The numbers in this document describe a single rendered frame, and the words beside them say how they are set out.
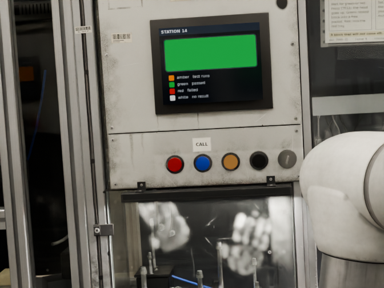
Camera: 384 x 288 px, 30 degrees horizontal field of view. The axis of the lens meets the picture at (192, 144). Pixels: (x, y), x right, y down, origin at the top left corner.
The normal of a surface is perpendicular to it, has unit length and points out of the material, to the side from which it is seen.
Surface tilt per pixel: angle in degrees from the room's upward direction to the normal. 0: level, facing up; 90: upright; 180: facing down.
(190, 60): 90
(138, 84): 90
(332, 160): 62
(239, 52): 90
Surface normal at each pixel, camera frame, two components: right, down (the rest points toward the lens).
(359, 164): -0.75, -0.38
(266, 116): -0.08, 0.10
